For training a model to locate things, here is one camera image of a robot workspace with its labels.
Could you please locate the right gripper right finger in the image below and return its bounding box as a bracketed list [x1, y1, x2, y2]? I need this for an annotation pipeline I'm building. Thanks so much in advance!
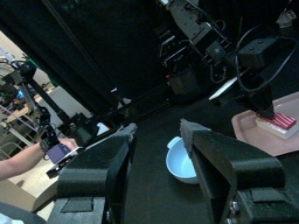
[179, 117, 299, 224]

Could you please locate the metal frame corner bracket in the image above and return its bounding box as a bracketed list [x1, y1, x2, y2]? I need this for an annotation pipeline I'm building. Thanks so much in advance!
[275, 8, 299, 29]

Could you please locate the black frame upright post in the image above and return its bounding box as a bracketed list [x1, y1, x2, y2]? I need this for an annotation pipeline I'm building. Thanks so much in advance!
[40, 0, 131, 109]

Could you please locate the white rice block toy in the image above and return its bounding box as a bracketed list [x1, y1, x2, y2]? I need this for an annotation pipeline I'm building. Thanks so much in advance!
[255, 117, 299, 141]

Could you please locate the beige desk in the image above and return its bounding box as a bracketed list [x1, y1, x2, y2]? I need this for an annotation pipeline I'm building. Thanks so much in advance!
[0, 178, 61, 214]

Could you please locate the pink plastic tray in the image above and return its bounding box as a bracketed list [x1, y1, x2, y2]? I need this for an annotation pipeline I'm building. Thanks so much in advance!
[229, 91, 299, 158]

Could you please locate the person's hand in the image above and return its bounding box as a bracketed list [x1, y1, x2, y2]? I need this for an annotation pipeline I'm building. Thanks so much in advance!
[57, 136, 80, 151]

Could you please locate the black camera cable loop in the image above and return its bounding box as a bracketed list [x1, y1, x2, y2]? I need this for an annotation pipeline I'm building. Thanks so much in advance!
[233, 24, 299, 94]

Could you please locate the black white handheld device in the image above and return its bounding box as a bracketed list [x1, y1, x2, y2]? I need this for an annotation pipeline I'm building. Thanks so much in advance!
[44, 146, 85, 179]

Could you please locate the red striped salmon toy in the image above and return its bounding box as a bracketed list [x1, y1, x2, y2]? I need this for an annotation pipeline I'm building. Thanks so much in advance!
[256, 111, 299, 131]

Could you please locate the person's bare forearm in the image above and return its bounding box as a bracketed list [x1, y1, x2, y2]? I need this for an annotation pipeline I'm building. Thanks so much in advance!
[0, 141, 63, 182]

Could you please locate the pale blue handled bowl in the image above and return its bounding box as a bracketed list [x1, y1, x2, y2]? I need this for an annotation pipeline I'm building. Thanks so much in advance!
[164, 136, 201, 186]

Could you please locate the purple handheld block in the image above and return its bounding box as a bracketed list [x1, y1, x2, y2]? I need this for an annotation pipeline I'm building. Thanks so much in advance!
[45, 143, 72, 165]

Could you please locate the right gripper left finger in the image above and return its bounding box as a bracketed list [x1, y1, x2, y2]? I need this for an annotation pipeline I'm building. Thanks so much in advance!
[45, 122, 140, 224]

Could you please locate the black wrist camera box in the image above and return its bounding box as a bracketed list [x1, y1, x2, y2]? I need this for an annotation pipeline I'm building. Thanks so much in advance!
[236, 37, 280, 70]

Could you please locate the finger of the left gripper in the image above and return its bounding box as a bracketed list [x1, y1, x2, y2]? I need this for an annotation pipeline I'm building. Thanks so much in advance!
[253, 85, 276, 121]
[237, 92, 267, 118]

